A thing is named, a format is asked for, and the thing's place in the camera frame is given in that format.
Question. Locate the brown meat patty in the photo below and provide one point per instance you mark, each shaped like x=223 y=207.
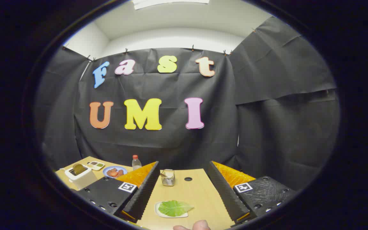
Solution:
x=111 y=172
x=120 y=172

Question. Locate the clear plastic water bottle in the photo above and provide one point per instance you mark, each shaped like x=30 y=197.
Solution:
x=136 y=163

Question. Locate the blue round plate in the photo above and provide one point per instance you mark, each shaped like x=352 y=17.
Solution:
x=115 y=168

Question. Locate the ceiling light panel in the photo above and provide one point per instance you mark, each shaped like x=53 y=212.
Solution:
x=171 y=2

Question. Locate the green lettuce leaf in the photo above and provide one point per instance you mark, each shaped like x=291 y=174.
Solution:
x=174 y=208

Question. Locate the white sectioned condiment tray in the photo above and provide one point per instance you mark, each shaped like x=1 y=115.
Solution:
x=95 y=165

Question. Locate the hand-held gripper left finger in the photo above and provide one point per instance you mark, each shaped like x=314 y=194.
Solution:
x=144 y=195

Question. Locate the white toaster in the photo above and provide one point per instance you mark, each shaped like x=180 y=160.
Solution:
x=83 y=182

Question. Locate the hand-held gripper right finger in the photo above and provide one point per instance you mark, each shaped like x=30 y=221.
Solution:
x=227 y=195

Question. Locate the brown bread slice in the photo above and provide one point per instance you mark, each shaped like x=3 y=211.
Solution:
x=79 y=169

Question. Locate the white square plate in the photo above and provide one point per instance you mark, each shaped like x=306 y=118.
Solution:
x=159 y=213

